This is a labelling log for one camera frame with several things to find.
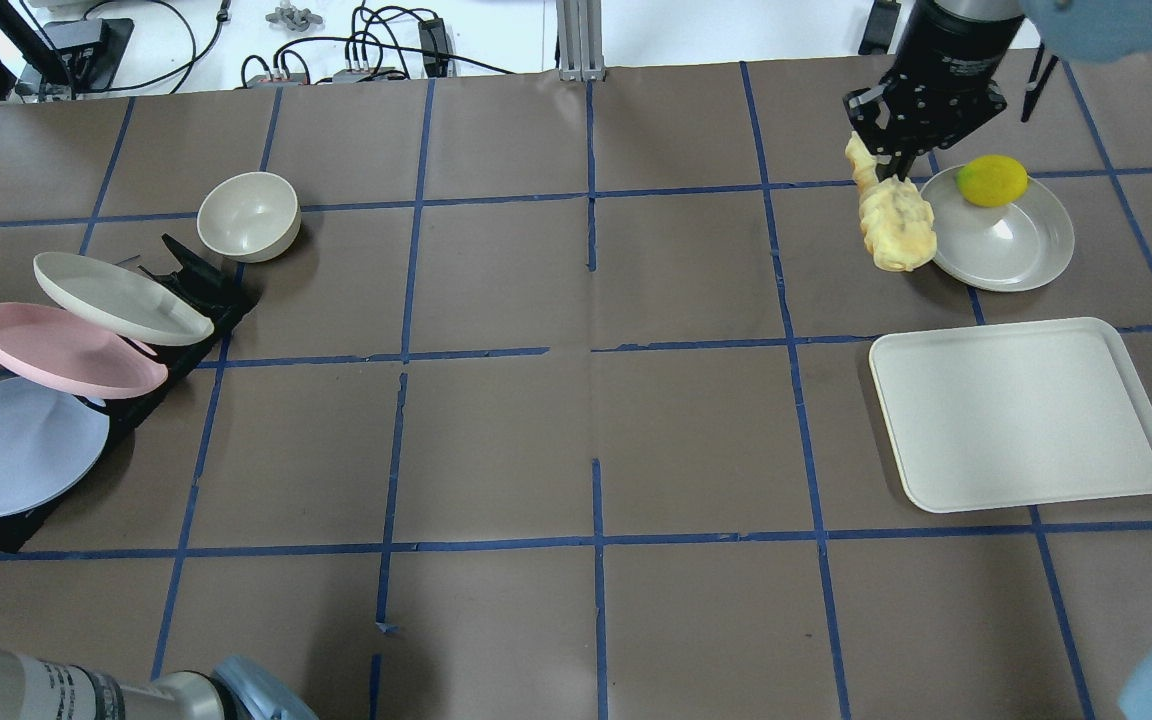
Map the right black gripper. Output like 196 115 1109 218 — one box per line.
844 10 1009 181

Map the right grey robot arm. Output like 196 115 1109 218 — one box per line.
844 1 1152 181

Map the black plate rack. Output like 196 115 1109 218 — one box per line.
0 234 253 552

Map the cream plate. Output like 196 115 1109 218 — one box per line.
33 252 215 347

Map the pink plate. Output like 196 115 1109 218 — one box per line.
0 302 169 400

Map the light blue plate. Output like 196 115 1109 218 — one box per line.
0 378 111 518

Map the yellow lemon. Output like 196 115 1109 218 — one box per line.
954 154 1030 209

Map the grey shallow bowl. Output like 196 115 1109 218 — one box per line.
922 167 1075 293

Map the cream rectangular tray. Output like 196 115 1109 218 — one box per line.
867 316 1152 514

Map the black power adapter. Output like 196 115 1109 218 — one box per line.
419 17 452 78

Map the small cream bowl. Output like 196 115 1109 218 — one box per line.
196 170 301 263

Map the aluminium frame post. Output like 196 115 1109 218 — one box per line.
556 0 605 83

